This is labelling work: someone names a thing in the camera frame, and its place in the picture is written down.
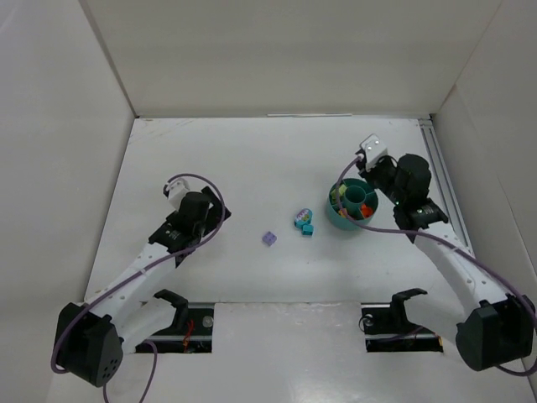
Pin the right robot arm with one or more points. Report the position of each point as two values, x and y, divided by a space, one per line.
497 324

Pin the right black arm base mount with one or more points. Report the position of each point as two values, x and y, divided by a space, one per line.
387 328

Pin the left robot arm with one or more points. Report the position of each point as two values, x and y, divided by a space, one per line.
92 337

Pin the orange round dish lego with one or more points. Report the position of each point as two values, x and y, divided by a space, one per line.
366 211

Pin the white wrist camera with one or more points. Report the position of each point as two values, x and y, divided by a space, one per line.
175 190
372 150

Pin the teal flower frog lego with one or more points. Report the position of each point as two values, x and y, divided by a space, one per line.
303 222

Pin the lime green square lego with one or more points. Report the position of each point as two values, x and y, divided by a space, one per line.
337 192

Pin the light purple square lego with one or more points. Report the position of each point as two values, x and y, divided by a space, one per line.
269 238

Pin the teal round divided container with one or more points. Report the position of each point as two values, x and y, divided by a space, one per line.
357 193

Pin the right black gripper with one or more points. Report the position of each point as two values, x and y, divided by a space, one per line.
378 173

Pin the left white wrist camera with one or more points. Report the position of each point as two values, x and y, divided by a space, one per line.
175 190

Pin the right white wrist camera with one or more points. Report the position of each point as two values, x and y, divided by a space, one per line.
372 150

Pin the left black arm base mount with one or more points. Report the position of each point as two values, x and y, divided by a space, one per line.
191 329

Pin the aluminium rail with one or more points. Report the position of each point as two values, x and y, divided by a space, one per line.
442 177

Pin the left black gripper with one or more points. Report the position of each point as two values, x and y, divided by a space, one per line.
216 204

